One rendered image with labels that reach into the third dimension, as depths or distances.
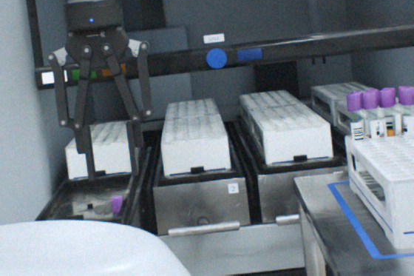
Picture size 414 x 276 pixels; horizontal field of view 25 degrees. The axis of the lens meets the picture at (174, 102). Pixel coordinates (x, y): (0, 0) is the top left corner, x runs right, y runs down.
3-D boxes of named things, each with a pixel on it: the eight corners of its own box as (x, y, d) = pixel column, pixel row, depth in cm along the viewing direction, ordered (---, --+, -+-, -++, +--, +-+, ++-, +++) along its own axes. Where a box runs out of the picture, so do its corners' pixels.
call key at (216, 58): (207, 69, 137) (205, 49, 137) (227, 66, 137) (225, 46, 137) (208, 69, 136) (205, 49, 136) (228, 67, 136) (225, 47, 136)
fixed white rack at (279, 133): (252, 144, 165) (248, 110, 165) (307, 138, 165) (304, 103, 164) (267, 172, 136) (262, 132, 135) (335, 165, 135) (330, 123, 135)
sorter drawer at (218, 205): (166, 160, 201) (161, 120, 200) (228, 153, 201) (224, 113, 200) (156, 243, 129) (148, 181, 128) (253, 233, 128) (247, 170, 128)
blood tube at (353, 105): (354, 186, 109) (343, 95, 107) (367, 183, 109) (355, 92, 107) (361, 189, 107) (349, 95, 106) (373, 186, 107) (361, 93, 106)
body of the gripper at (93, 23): (126, -5, 122) (134, 64, 123) (63, 3, 123) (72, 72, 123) (122, -5, 115) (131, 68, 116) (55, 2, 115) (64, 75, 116)
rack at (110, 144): (89, 157, 173) (85, 125, 172) (141, 152, 172) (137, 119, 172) (69, 187, 143) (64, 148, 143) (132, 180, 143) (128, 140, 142)
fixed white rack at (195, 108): (171, 131, 197) (168, 103, 196) (217, 126, 197) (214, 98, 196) (168, 152, 167) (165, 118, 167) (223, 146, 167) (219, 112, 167)
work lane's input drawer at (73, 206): (85, 190, 177) (80, 144, 176) (156, 182, 177) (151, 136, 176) (16, 314, 105) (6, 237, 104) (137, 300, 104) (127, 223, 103)
